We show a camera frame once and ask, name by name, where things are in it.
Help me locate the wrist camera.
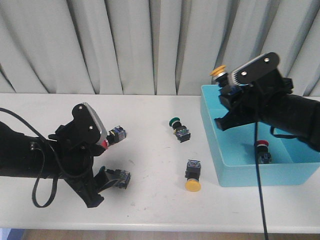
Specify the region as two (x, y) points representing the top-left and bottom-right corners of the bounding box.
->
(71, 102), (108, 146)
(229, 52), (280, 85)

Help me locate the green button lower left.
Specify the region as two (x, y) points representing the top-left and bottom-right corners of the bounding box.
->
(98, 166), (131, 191)

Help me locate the green button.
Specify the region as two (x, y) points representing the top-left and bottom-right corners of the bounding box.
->
(98, 166), (131, 191)
(168, 117), (191, 143)

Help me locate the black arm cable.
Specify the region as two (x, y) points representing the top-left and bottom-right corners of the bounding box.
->
(0, 107), (66, 208)
(254, 119), (296, 240)

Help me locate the grey pleated curtain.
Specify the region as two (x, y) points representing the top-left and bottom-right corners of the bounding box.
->
(0, 0), (320, 96)

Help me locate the red button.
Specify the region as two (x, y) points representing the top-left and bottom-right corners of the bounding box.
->
(100, 125), (127, 149)
(254, 139), (272, 164)

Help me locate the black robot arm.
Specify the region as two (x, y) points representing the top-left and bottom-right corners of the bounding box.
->
(214, 69), (320, 151)
(0, 123), (130, 208)

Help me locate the blue plastic box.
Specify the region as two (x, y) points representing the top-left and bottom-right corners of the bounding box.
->
(200, 85), (320, 187)

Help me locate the green button upper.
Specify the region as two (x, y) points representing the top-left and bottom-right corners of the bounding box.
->
(168, 117), (191, 143)

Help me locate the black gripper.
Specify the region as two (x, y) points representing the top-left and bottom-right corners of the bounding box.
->
(47, 124), (120, 208)
(214, 71), (294, 131)

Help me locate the yellow button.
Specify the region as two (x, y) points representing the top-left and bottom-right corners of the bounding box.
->
(209, 64), (241, 96)
(184, 159), (201, 192)

